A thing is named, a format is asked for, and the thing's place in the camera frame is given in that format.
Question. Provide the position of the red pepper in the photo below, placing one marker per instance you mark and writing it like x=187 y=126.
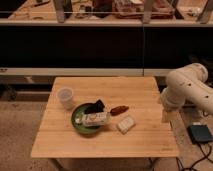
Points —
x=118 y=110

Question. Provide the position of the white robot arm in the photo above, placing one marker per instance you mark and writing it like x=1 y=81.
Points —
x=187 y=83

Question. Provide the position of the black object on plate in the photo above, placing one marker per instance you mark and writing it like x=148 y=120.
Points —
x=96 y=107

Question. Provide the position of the white food package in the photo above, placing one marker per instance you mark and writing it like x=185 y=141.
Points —
x=93 y=119

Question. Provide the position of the green plate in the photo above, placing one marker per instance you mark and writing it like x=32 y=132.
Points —
x=79 y=128

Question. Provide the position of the wooden table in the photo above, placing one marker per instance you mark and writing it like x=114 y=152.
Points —
x=150 y=137

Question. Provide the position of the black foot pedal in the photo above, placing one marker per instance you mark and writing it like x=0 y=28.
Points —
x=199 y=134

